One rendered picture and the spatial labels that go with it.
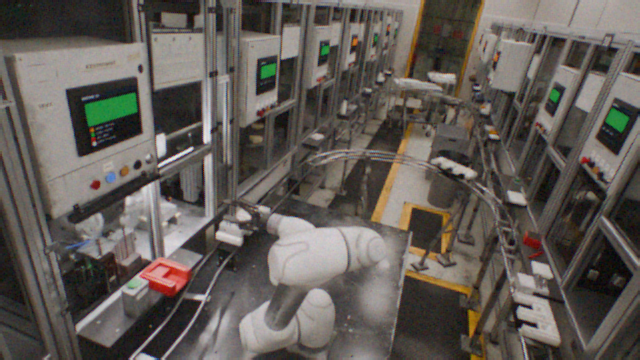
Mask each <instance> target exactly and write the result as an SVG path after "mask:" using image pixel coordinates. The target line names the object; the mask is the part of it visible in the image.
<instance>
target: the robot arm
mask: <svg viewBox="0 0 640 360"><path fill-rule="evenodd" d="M223 204H226V205H231V206H234V207H240V208H241V209H243V210H245V211H246V212H248V213H249V215H251V220H246V221H239V219H237V218H233V216H230V215H225V216H224V218H223V220H225V221H230V222H231V223H233V224H236V226H238V229H243V230H250V231H254V232H257V231H258V230H259V228H260V229H264V230H267V231H268V232H269V233H272V235H275V236H280V240H279V241H276V242H275V243H274V244H273V245H272V247H271V248H270V251H269V256H268V262H269V269H270V280H271V282H272V284H273V285H274V286H277V287H276V289H275V291H274V293H273V295H272V298H271V301H269V302H267V303H265V304H264V305H262V306H260V307H259V308H258V309H256V310H255V311H254V312H251V313H249V314H248V315H247V316H246V318H245V319H243V320H242V321H241V323H240V325H239V332H240V339H241V343H242V347H243V348H245V349H247V350H248V352H251V353H256V354H263V353H268V352H272V350H276V349H280V348H284V347H286V350H287V352H288V353H293V354H297V355H300V356H303V357H305V358H308V359H310V360H327V355H328V352H330V348H331V345H332V343H333V340H334V339H335V338H336V335H337V332H336V331H335V330H333V327H334V322H335V308H334V304H333V302H332V299H331V297H330V295H329V294H327V293H326V292H325V291H323V290H320V289H316V288H317V287H319V286H320V285H322V283H323V282H325V281H327V280H330V279H331V278H332V277H334V276H336V275H339V274H343V273H348V272H352V271H355V270H359V269H363V268H364V266H367V268H370V266H373V265H376V264H378V263H380V262H381V261H382V260H383V259H384V257H385V254H386V245H385V243H384V240H383V239H382V237H381V236H380V235H378V233H376V232H375V231H373V230H372V229H369V228H365V227H358V226H351V227H334V228H316V227H315V226H313V225H312V224H309V223H307V222H305V221H303V220H300V219H297V217H288V216H284V215H280V214H275V213H273V214H270V213H267V212H262V211H260V210H259V207H260V205H255V204H253V203H251V202H249V201H247V199H243V198H240V199H239V201H234V199H233V201H231V199H225V201H224V202H223ZM251 208H252V209H251ZM255 210H256V211H255ZM252 212H253V213H252ZM249 225H254V226H249Z"/></svg>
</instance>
